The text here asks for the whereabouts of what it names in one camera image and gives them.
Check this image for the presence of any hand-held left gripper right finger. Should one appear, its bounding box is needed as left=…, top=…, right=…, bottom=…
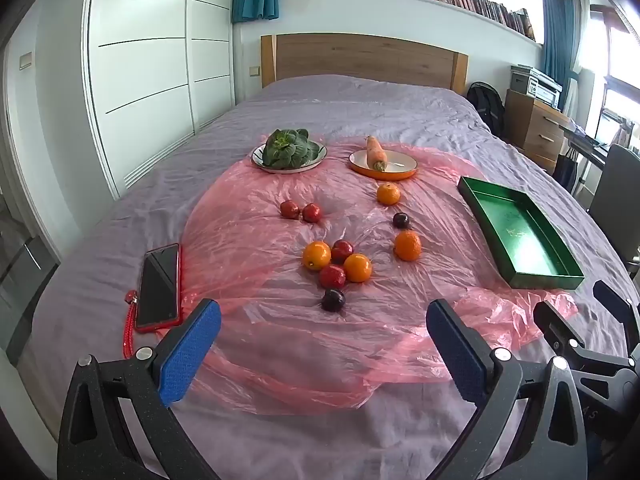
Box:
left=426, top=298, right=588, bottom=480

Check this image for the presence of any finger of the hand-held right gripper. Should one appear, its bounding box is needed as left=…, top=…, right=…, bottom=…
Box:
left=593, top=280, right=640, bottom=356
left=533, top=301, right=601, bottom=368

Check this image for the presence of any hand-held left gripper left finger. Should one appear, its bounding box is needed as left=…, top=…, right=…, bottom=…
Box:
left=56, top=298, right=222, bottom=480

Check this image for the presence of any green rectangular tray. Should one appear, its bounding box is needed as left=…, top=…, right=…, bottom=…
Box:
left=457, top=175, right=586, bottom=290

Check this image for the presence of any orange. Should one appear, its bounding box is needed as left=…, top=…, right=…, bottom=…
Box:
left=302, top=241, right=332, bottom=272
left=393, top=230, right=423, bottom=262
left=343, top=253, right=373, bottom=283
left=376, top=182, right=402, bottom=206

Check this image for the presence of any smartphone in red case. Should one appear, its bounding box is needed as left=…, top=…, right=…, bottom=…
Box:
left=134, top=243, right=182, bottom=333

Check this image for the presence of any pink plastic sheet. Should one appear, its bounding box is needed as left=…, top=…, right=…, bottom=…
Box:
left=182, top=135, right=581, bottom=416

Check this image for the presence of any grey chair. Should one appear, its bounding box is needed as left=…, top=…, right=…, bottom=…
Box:
left=587, top=144, right=640, bottom=266

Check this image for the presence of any dark bag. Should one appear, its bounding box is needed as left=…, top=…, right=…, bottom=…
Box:
left=552, top=152, right=581, bottom=193

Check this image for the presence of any dark desk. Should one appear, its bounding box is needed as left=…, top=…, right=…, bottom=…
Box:
left=560, top=120, right=613, bottom=166

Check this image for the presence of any wooden dresser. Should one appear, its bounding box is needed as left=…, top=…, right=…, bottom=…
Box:
left=502, top=89, right=573, bottom=176

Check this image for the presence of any orange enamel plate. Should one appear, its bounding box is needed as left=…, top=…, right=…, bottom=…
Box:
left=348, top=149, right=419, bottom=181

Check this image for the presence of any white plate with green rim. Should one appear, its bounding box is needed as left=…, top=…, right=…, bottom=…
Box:
left=251, top=142, right=328, bottom=175

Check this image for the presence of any carrot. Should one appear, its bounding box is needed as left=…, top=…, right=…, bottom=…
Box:
left=365, top=135, right=388, bottom=172

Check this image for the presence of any bok choy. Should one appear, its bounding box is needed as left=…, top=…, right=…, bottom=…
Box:
left=262, top=128, right=321, bottom=169

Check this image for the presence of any black backpack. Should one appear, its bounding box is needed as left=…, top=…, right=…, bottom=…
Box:
left=466, top=81, right=506, bottom=136

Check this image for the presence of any grey printer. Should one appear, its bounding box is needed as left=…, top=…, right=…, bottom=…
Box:
left=510, top=64, right=563, bottom=108

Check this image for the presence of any window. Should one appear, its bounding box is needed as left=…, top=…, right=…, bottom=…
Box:
left=585, top=0, right=640, bottom=151

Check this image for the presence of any bed with purple sheet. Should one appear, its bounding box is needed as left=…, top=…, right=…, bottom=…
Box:
left=15, top=74, right=640, bottom=480

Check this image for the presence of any long blue curtain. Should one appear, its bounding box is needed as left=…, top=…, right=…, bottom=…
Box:
left=541, top=0, right=583, bottom=116

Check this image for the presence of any white wardrobe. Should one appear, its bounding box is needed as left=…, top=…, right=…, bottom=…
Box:
left=82, top=0, right=236, bottom=201

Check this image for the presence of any wooden headboard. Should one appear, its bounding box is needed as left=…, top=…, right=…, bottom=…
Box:
left=260, top=34, right=469, bottom=93

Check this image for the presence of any red phone lanyard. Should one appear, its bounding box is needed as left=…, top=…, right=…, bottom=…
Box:
left=122, top=290, right=141, bottom=359

